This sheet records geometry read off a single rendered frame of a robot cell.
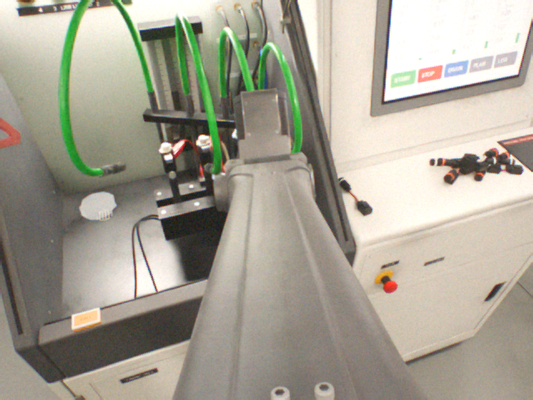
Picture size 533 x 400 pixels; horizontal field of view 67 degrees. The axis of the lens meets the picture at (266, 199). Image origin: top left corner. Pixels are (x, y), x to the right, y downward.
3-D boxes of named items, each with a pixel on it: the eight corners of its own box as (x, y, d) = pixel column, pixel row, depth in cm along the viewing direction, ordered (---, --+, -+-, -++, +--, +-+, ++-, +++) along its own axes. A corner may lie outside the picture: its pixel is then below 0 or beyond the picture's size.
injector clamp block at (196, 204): (171, 258, 102) (159, 218, 91) (164, 230, 109) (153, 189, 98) (295, 225, 110) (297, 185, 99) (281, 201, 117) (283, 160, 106)
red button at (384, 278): (381, 298, 100) (385, 287, 97) (372, 285, 103) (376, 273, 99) (399, 292, 101) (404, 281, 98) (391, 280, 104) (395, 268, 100)
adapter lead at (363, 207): (371, 213, 93) (373, 207, 91) (364, 217, 92) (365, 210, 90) (343, 181, 100) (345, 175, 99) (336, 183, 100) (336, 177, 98)
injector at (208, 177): (210, 219, 99) (200, 152, 84) (206, 206, 103) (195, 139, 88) (221, 217, 100) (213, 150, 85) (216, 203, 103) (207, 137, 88)
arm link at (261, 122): (216, 214, 34) (316, 203, 34) (201, 78, 34) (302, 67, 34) (230, 207, 46) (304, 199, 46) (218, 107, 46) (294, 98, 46)
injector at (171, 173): (178, 227, 97) (161, 161, 82) (174, 213, 101) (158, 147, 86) (189, 224, 98) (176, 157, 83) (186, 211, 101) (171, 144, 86)
